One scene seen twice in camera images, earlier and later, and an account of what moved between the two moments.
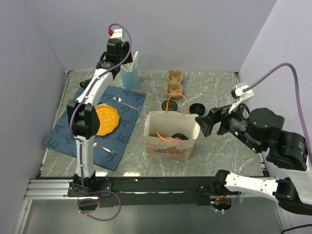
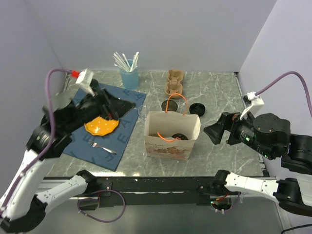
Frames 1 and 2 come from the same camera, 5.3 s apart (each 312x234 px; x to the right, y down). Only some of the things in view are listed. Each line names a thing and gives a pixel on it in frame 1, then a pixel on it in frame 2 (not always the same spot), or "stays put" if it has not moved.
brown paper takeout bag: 170,135 stays put
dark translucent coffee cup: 172,106 stays put
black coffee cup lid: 181,136 stays put
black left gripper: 126,47 → 110,106
